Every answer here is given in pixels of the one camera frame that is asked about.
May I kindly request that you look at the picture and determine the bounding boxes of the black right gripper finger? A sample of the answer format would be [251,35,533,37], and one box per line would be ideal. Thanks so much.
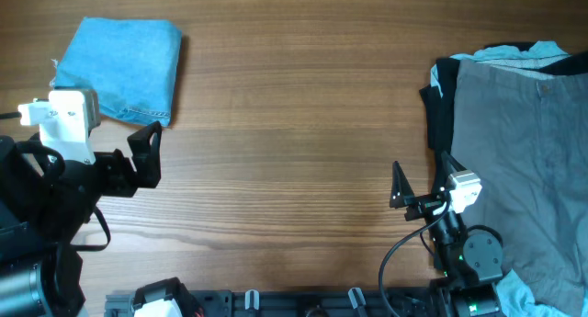
[390,161,415,209]
[441,151,467,188]

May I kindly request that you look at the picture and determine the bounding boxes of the light blue denim jeans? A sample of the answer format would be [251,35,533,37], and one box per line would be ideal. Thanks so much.
[51,17,182,127]

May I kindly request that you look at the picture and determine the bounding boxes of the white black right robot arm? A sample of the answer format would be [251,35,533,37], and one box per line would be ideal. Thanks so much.
[379,153,503,316]

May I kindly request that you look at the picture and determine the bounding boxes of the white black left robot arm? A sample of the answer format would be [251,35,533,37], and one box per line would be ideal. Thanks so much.
[1,121,162,316]

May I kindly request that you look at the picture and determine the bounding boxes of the black garment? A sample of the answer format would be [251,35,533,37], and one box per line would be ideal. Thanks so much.
[421,45,587,155]

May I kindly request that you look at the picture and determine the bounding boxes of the grey trousers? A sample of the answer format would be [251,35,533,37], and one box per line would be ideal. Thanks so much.
[451,60,587,316]

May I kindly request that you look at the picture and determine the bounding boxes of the light blue shirt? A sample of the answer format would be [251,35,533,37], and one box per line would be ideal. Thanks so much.
[450,41,570,80]

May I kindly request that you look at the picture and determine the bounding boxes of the light blue cloth bottom right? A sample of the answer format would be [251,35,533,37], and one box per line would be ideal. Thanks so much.
[496,266,587,317]

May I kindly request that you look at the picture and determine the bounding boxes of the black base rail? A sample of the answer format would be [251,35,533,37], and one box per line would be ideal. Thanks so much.
[103,287,497,317]

